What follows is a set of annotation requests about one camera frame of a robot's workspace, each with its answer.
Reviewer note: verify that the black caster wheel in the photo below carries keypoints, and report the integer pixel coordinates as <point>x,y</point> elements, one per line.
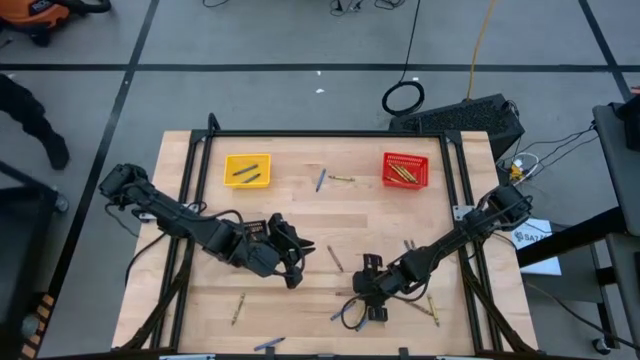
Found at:
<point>598,346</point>

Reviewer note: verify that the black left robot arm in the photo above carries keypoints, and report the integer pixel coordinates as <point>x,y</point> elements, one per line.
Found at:
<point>175,217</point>

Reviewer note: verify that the grey metal cart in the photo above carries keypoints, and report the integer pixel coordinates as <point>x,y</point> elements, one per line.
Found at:
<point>617,165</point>

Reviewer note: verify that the yellow plug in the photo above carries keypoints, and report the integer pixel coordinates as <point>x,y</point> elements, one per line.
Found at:
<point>515,173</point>

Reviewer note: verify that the person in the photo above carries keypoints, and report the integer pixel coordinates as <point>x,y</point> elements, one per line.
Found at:
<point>25,110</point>

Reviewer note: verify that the black orange striped mat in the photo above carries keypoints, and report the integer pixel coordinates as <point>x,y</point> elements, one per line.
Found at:
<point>46,302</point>

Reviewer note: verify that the black metal beam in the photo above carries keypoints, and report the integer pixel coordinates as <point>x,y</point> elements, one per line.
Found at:
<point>575,237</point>

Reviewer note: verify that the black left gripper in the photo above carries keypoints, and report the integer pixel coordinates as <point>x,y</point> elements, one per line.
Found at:
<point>275,250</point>

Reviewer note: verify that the black plastic basket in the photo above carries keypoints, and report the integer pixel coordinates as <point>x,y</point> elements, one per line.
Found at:
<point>256,226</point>

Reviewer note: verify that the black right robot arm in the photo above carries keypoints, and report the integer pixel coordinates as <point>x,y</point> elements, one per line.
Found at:
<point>450,242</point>

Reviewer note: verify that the black perforated computer case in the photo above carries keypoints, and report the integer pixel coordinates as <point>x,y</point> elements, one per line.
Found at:
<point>460,120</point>

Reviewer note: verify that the yellow crayon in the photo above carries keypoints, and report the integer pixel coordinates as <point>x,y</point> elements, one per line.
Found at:
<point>433,310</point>
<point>238,309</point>

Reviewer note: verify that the orange shop vacuum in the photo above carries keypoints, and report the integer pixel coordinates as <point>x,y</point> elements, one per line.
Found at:
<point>30,12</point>

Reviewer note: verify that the white printed paper sheet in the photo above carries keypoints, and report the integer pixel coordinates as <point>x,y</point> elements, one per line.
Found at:
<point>537,235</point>

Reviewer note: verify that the yellow plastic basket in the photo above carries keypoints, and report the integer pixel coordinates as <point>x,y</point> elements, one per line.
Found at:
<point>235,182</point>

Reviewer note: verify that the black wheeled cart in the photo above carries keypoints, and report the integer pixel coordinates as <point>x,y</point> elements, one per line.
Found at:
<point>20,250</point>

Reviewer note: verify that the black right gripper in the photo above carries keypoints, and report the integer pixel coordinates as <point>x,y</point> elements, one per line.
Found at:
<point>377,287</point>

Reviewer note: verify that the black box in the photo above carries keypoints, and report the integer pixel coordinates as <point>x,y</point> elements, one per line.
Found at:
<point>631,120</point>

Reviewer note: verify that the red plastic basket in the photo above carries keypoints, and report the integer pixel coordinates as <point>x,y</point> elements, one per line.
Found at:
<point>422,162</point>

